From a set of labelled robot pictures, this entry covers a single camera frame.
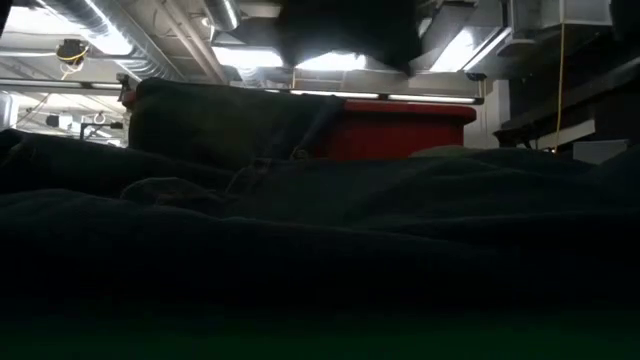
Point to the dark blue denim jeans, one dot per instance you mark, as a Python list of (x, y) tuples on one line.
[(300, 250)]

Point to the black garment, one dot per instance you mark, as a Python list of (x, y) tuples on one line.
[(200, 120)]

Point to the red plastic laundry basket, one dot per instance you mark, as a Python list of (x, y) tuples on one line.
[(400, 130)]

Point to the smooth silver ventilation duct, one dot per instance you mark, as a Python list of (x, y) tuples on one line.
[(222, 15)]

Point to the clear plastic spray bottle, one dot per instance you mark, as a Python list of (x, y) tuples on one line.
[(125, 85)]

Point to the green table mat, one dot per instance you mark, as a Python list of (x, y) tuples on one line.
[(300, 345)]

